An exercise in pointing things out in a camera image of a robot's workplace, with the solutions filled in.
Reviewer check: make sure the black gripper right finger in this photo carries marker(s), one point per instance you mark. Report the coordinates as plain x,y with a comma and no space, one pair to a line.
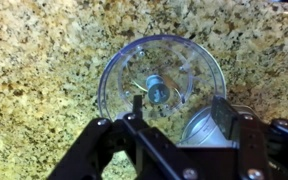
225,117

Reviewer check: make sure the clear food processor bowl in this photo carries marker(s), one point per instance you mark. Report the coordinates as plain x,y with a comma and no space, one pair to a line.
174,76

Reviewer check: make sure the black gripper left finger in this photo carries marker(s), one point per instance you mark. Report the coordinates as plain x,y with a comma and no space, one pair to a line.
137,106

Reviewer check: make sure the grey processor blade shaft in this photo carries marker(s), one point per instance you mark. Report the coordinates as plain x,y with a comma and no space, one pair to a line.
157,90

